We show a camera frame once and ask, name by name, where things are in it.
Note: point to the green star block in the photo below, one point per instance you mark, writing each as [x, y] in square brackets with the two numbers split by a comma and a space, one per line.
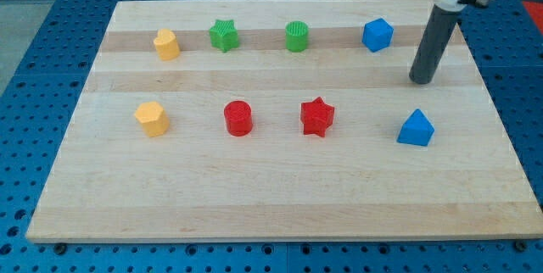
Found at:
[224, 35]

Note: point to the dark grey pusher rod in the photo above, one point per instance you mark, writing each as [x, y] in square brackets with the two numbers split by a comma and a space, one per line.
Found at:
[437, 33]

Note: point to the yellow heart block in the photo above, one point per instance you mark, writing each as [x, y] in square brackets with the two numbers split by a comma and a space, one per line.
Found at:
[166, 45]

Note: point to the red star block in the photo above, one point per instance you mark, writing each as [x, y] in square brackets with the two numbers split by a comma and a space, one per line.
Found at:
[316, 117]

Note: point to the yellow hexagon block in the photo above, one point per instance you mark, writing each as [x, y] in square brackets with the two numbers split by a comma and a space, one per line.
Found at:
[152, 118]

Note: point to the green cylinder block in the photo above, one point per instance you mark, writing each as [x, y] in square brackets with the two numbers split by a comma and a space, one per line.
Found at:
[296, 36]

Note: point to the blue cube block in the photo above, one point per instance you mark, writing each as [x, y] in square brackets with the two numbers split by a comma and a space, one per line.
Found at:
[377, 35]

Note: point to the wooden board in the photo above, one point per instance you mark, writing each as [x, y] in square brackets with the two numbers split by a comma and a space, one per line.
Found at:
[110, 182]

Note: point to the blue triangle block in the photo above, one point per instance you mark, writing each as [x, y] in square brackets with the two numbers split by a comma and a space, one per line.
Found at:
[416, 130]

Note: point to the red cylinder block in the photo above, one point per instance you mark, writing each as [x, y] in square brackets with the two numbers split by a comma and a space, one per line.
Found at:
[238, 118]

